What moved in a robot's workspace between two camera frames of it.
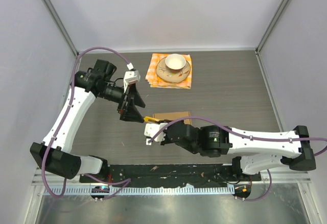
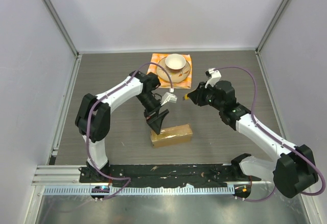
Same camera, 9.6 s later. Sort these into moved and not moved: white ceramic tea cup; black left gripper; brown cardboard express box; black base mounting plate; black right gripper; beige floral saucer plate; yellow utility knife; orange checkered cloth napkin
Moved: black left gripper; black right gripper; yellow utility knife; brown cardboard express box
Not moved: orange checkered cloth napkin; white ceramic tea cup; black base mounting plate; beige floral saucer plate
